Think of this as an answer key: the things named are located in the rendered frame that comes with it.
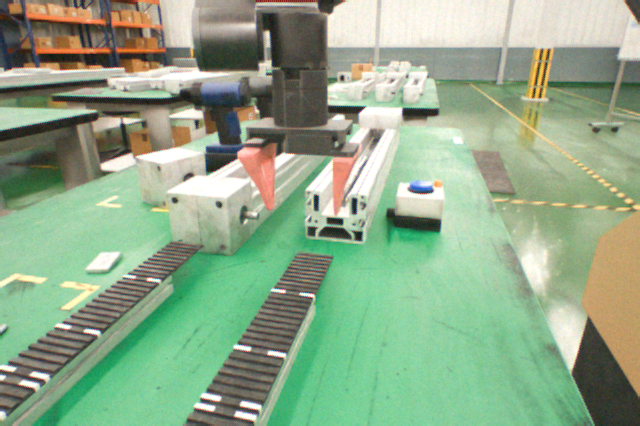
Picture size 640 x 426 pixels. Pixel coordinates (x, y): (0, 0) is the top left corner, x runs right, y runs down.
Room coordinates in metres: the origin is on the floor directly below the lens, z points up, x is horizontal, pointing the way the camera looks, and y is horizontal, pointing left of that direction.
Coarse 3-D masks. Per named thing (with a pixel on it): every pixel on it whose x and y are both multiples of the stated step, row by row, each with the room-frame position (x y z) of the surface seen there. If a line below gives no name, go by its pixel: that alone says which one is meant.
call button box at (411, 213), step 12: (408, 192) 0.68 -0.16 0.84; (420, 192) 0.67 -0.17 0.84; (432, 192) 0.68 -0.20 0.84; (396, 204) 0.66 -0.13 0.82; (408, 204) 0.66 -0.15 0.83; (420, 204) 0.65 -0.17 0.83; (432, 204) 0.65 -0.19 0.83; (396, 216) 0.67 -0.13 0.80; (408, 216) 0.66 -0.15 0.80; (420, 216) 0.65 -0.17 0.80; (432, 216) 0.65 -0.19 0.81; (408, 228) 0.66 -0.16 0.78; (420, 228) 0.65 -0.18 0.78; (432, 228) 0.65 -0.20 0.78
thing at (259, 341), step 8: (248, 336) 0.32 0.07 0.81; (256, 336) 0.32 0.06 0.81; (264, 336) 0.32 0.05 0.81; (272, 336) 0.32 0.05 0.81; (240, 344) 0.32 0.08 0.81; (248, 344) 0.31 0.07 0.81; (256, 344) 0.31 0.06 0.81; (264, 344) 0.31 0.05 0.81; (272, 344) 0.31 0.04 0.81; (280, 344) 0.32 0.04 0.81; (288, 344) 0.31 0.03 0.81; (280, 352) 0.30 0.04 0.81
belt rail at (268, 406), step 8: (312, 304) 0.40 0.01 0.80; (312, 312) 0.40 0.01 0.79; (304, 320) 0.37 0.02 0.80; (304, 328) 0.37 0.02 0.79; (296, 336) 0.34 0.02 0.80; (304, 336) 0.36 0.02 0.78; (296, 344) 0.34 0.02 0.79; (288, 352) 0.31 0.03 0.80; (296, 352) 0.34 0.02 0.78; (288, 360) 0.32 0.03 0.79; (280, 368) 0.29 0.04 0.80; (288, 368) 0.31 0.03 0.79; (280, 376) 0.29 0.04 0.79; (280, 384) 0.29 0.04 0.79; (272, 392) 0.27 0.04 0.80; (272, 400) 0.27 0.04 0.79; (264, 408) 0.25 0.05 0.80; (272, 408) 0.27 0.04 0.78; (264, 416) 0.25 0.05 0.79; (256, 424) 0.24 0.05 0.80; (264, 424) 0.25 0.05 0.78
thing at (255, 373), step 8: (232, 360) 0.29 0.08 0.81; (224, 368) 0.28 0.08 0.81; (232, 368) 0.28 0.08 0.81; (240, 368) 0.28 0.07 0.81; (248, 368) 0.28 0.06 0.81; (256, 368) 0.28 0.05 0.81; (264, 368) 0.28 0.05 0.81; (272, 368) 0.28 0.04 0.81; (232, 376) 0.27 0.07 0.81; (240, 376) 0.27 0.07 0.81; (248, 376) 0.27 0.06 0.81; (256, 376) 0.27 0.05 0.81; (264, 376) 0.27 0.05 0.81; (272, 376) 0.27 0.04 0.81; (272, 384) 0.27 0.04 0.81
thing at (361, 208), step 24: (360, 144) 1.00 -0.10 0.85; (384, 144) 0.96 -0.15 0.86; (360, 168) 0.85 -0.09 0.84; (384, 168) 0.87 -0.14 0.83; (312, 192) 0.62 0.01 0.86; (360, 192) 0.61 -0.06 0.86; (312, 216) 0.62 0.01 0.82; (336, 216) 0.61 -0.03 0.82; (360, 216) 0.60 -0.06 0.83; (336, 240) 0.61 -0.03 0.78; (360, 240) 0.60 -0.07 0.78
